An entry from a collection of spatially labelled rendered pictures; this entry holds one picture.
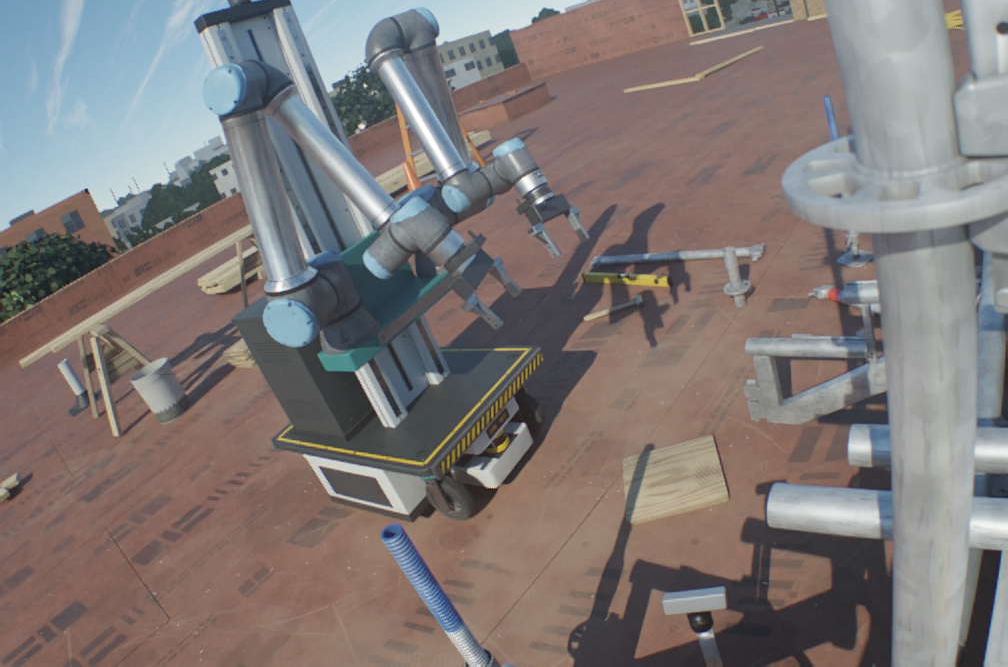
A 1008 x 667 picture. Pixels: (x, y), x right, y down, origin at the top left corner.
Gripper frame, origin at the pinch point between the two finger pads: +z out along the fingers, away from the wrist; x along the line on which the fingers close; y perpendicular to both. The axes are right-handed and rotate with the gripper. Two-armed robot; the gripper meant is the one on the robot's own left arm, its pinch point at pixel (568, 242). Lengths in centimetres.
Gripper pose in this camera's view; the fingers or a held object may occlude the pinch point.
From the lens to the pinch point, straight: 184.0
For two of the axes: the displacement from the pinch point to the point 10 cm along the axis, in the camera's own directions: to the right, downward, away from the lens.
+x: 6.5, -4.0, 6.4
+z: 5.3, 8.5, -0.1
